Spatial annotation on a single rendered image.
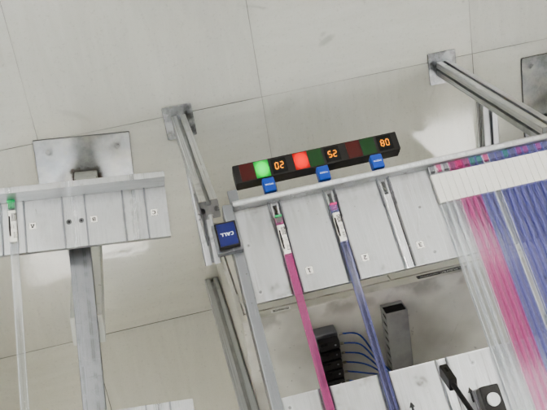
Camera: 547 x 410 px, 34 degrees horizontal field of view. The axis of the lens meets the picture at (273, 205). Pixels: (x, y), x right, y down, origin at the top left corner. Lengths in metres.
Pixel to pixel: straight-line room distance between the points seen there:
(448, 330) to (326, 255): 0.50
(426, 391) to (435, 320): 0.45
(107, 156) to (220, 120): 0.32
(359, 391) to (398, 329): 0.39
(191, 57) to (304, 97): 0.33
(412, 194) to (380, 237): 0.11
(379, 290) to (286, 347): 0.24
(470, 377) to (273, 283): 0.40
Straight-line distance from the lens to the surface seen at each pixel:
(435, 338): 2.11
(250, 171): 1.78
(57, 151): 2.42
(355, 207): 1.75
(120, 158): 2.42
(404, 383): 1.66
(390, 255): 1.72
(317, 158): 1.79
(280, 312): 1.97
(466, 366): 1.69
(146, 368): 2.72
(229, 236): 1.66
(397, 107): 2.53
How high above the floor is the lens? 2.31
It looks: 66 degrees down
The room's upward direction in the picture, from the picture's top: 152 degrees clockwise
